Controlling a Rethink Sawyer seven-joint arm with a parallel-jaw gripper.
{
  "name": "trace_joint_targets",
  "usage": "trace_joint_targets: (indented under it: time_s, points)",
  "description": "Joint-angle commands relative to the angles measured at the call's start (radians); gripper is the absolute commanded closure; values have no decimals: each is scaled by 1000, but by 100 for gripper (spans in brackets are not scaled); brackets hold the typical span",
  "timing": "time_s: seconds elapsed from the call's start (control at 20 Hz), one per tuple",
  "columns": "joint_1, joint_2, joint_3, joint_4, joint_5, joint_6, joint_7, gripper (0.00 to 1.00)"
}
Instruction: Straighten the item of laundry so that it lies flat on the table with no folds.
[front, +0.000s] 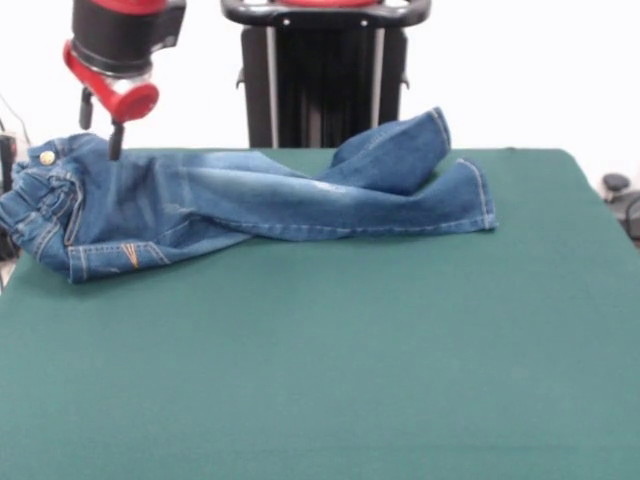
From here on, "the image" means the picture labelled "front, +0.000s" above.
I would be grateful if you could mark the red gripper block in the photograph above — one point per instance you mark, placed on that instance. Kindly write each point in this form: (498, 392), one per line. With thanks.
(120, 97)

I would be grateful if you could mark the blue denim jeans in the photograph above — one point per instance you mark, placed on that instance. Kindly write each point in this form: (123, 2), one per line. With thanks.
(225, 210)

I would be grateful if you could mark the black electronics box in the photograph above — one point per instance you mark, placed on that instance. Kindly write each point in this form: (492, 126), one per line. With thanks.
(7, 160)

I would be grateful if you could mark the dark green table cloth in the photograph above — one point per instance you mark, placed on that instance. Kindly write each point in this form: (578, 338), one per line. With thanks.
(300, 390)

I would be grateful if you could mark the black office chair base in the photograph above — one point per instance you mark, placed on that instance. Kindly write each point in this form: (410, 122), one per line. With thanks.
(622, 197)

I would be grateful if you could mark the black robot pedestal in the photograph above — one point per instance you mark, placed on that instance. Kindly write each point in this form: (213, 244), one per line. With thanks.
(320, 75)

